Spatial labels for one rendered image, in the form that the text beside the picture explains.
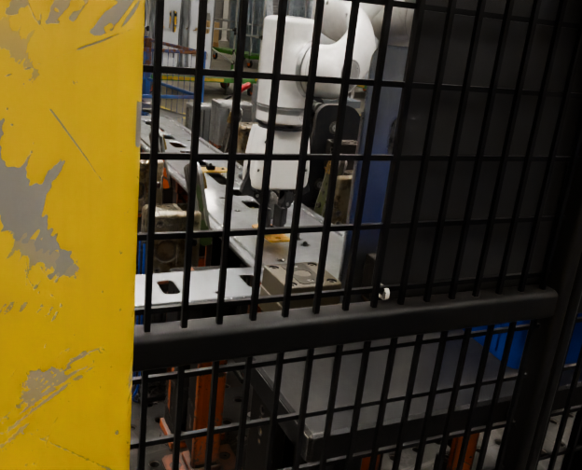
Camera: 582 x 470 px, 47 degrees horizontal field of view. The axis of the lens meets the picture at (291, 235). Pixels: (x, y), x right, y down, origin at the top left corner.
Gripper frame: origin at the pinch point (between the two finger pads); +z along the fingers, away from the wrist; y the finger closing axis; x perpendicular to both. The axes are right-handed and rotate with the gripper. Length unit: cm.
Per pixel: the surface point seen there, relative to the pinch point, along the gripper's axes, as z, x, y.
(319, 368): 1.2, 44.4, 13.9
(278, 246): 4.1, 3.0, -0.2
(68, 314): -19, 68, 41
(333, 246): 4.1, 4.4, -9.7
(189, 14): -13, -908, -258
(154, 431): 34.1, 5.1, 19.5
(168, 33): 16, -901, -225
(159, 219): 0.8, -3.0, 18.1
